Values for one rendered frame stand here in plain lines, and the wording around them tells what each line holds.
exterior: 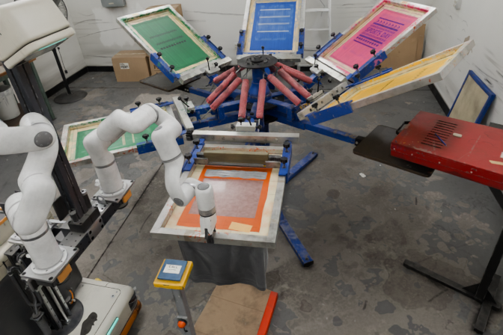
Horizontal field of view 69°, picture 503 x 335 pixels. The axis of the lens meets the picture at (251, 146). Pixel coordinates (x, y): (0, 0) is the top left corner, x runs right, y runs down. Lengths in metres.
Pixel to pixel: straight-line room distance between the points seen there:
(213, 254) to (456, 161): 1.30
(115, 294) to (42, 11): 1.76
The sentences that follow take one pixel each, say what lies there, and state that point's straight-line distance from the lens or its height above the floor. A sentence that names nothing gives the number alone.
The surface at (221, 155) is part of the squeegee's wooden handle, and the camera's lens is 2.10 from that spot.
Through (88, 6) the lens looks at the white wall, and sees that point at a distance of 7.07.
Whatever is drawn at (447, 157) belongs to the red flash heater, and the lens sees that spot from 2.08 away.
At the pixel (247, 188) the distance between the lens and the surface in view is 1.97.
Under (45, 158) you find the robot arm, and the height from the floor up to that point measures 1.57.
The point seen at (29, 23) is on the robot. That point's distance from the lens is 1.27.
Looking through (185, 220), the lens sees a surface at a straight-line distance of 1.85.
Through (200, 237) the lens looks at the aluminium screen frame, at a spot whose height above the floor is 0.99.
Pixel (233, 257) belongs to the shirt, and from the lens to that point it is 1.91.
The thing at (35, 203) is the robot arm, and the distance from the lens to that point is 1.34.
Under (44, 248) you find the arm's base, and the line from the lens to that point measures 1.53.
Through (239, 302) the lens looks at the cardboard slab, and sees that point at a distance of 2.65.
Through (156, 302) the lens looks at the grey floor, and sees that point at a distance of 2.79.
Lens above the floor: 2.18
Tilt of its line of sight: 32 degrees down
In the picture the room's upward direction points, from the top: 4 degrees counter-clockwise
